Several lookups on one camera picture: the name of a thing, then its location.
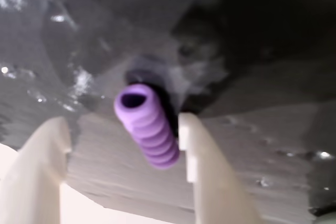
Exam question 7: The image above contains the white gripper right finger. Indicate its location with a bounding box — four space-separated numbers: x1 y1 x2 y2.
177 113 264 224

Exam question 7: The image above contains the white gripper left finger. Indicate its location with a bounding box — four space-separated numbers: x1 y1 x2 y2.
0 117 72 224

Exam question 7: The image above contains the purple ribbed pen grip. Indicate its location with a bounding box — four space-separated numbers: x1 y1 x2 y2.
113 82 182 170

